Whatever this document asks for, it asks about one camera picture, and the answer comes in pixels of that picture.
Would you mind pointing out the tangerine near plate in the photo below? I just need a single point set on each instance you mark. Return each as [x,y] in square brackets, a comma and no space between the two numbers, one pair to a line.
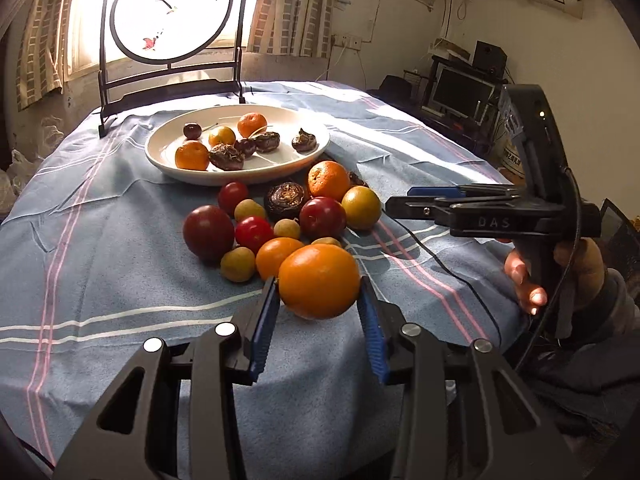
[328,179]

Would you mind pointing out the lone mangosteen in plate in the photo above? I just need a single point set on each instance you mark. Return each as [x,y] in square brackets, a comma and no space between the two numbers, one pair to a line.
[304,142]

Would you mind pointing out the yellow round fruit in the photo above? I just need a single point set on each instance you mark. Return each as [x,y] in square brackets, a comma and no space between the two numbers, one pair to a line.
[362,206]

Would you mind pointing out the tangerine in plate back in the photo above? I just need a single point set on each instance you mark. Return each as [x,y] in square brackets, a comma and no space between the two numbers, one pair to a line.
[251,123]

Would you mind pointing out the small tan longan fruit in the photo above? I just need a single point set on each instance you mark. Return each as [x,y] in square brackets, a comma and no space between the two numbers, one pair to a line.
[287,228]

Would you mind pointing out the orange in plate front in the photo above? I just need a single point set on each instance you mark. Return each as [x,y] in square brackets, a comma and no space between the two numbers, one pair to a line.
[192,155]

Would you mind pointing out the checked curtain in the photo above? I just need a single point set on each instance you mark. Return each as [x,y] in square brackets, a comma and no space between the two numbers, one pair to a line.
[299,28]
[41,62]

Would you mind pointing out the bright red tomato fruit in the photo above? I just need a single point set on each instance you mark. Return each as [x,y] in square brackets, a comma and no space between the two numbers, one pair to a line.
[253,233]

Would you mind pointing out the brown mangosteen in plate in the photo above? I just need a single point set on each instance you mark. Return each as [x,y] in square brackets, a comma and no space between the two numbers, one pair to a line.
[226,157]

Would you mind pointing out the yellow-green pear-like fruit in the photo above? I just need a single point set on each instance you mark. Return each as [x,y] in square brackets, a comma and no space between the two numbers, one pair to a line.
[238,265]

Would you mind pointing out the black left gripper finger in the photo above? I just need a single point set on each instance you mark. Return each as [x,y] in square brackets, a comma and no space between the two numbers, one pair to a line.
[416,207]

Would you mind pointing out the dark red apple-like fruit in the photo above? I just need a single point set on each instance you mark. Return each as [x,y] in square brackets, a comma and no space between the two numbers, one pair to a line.
[322,217]

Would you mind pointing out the dark brown mangosteen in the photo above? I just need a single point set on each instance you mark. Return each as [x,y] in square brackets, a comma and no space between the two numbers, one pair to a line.
[285,201]

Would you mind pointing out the white bucket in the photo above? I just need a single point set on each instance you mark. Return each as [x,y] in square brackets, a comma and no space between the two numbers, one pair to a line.
[511,160]

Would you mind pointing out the white oval plate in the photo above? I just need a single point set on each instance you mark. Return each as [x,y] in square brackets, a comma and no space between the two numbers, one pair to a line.
[246,143]

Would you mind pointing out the yellow-orange fruit in plate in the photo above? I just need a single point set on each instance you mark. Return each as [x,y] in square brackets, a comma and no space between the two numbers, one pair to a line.
[221,135]

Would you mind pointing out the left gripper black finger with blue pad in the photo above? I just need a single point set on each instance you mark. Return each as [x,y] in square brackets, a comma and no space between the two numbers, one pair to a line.
[462,190]
[132,431]
[465,414]

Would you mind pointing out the right checked curtain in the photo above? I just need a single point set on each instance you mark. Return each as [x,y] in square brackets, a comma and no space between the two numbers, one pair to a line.
[299,28]

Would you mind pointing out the medium orange on cloth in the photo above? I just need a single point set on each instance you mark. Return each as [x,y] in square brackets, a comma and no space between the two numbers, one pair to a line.
[271,255]

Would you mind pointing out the round painted screen on stand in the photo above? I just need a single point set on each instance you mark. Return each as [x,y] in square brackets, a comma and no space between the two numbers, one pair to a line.
[153,51]

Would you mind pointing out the large orange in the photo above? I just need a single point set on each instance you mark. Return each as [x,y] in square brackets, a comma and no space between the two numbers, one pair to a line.
[319,281]

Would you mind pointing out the large dark red plum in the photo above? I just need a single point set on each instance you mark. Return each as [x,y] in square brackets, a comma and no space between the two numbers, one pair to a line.
[209,233]

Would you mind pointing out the left checked curtain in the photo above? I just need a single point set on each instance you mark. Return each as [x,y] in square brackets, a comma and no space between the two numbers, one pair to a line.
[41,62]

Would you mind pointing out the white plastic bag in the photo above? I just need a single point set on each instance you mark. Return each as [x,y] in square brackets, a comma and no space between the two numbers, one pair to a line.
[14,180]

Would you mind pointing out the small yellow-green fruit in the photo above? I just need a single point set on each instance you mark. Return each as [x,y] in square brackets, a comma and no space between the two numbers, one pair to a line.
[249,208]

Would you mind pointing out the dark cherry in plate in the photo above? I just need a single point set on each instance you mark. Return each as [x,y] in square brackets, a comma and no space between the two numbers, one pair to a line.
[192,131]

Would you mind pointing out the small red plum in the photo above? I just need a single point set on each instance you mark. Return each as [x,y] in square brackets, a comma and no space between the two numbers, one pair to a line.
[230,195]

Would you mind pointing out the person's right hand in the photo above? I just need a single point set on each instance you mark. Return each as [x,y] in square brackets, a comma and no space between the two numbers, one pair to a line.
[588,272]

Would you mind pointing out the computer monitor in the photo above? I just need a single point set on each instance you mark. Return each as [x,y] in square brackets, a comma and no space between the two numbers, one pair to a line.
[461,94]

